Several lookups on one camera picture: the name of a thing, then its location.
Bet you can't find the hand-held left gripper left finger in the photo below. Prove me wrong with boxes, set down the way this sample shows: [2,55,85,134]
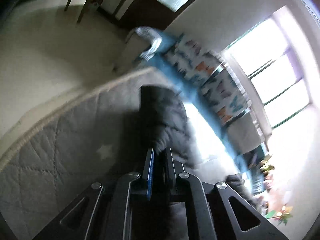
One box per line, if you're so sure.
[32,147,154,240]

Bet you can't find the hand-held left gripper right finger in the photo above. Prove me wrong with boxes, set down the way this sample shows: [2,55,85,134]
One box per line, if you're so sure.
[164,147,288,240]

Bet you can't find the black puffer jacket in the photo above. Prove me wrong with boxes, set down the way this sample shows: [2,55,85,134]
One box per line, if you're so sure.
[135,85,260,213]

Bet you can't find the white cushion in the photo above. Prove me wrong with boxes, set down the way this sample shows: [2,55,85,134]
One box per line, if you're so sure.
[227,114,273,155]

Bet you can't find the butterfly print pillow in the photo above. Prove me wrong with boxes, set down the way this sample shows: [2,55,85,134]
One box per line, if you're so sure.
[199,65,252,127]
[163,34,222,87]

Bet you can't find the grey quilted mattress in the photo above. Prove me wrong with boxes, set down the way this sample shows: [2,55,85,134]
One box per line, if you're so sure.
[0,67,225,240]

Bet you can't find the blue covered sofa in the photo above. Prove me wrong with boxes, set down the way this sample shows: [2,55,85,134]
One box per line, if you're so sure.
[112,26,268,198]

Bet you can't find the colourful toys heap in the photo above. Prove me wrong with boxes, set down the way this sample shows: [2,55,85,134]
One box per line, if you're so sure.
[257,151,297,227]

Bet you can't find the window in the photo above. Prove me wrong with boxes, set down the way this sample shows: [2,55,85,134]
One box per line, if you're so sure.
[224,5,316,132]

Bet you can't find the dark wooden door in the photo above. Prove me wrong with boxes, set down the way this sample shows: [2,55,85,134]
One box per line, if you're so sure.
[117,0,223,32]

